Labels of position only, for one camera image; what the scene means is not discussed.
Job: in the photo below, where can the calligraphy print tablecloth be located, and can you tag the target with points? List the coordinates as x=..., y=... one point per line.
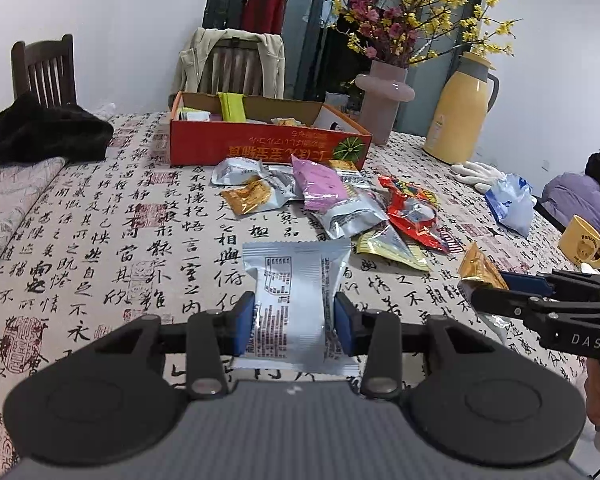
x=105, y=240

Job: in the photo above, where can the yellow mug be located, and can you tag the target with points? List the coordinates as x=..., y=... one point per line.
x=582, y=242

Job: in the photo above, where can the pile of snack packets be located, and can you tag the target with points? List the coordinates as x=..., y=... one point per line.
x=350, y=210

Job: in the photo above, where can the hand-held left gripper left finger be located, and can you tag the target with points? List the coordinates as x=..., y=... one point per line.
x=242, y=325

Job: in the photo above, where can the beige jacket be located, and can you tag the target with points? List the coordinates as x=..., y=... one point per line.
x=272, y=65

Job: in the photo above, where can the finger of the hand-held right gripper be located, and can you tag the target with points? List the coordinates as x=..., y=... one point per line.
x=500, y=302
x=530, y=282

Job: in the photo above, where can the wooden chair with slats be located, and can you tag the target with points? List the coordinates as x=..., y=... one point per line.
x=235, y=70

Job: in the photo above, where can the dark wooden chair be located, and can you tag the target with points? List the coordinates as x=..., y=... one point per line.
x=45, y=72

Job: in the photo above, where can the white gloves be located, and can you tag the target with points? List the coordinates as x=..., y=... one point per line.
x=477, y=175

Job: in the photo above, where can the orange snack packet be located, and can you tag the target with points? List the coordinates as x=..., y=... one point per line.
x=480, y=270

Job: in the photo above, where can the red cardboard box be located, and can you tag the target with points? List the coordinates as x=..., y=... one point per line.
x=260, y=147

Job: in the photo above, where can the yellow and pink flower branches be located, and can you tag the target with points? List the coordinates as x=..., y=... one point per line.
x=410, y=5

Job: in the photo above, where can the black cloth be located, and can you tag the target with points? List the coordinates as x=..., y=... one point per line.
x=40, y=132

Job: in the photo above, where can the blue and white plastic bag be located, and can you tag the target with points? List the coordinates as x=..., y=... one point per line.
x=512, y=205

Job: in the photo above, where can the yellow thermos jug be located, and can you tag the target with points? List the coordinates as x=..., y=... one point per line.
x=460, y=115

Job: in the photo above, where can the green snack packet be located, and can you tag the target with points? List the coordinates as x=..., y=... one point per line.
x=231, y=107

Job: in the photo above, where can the pink vase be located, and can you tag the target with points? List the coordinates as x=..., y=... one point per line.
x=382, y=105

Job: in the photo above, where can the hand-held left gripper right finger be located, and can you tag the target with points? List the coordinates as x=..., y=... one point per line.
x=345, y=327

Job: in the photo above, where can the striped pale cloth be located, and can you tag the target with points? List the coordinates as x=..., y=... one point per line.
x=10, y=200

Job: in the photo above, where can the silver snack packet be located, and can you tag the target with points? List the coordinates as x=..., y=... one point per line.
x=292, y=305

